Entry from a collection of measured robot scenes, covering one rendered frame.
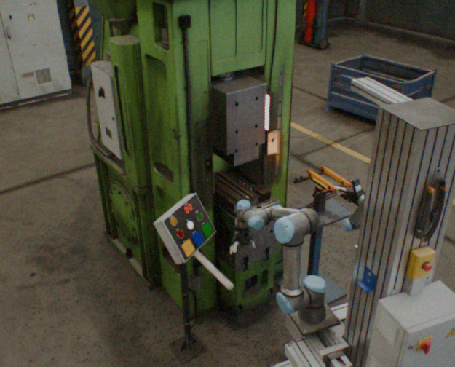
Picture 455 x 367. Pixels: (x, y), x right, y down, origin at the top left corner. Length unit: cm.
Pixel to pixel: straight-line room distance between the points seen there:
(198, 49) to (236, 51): 27
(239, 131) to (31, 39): 537
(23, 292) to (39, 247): 59
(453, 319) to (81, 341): 254
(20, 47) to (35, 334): 492
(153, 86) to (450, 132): 188
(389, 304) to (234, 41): 169
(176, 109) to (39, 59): 532
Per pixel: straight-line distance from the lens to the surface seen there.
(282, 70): 331
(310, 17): 1052
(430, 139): 195
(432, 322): 228
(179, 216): 286
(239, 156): 311
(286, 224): 228
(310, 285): 257
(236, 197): 333
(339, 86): 714
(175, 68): 283
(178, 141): 299
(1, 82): 800
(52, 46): 809
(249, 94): 299
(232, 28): 299
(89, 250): 465
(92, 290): 422
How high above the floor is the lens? 277
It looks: 31 degrees down
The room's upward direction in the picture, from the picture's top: 1 degrees counter-clockwise
